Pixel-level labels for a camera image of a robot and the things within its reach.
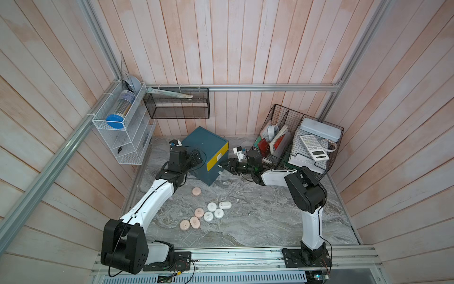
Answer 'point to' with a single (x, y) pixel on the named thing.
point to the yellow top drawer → (217, 157)
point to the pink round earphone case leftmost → (184, 225)
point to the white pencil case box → (319, 128)
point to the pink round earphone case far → (196, 191)
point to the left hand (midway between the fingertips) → (193, 157)
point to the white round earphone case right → (219, 213)
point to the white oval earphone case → (225, 205)
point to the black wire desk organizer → (290, 140)
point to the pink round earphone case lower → (194, 222)
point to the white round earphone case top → (211, 206)
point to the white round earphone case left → (208, 216)
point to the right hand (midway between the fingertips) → (220, 165)
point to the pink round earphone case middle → (199, 212)
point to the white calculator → (317, 152)
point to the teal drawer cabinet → (213, 148)
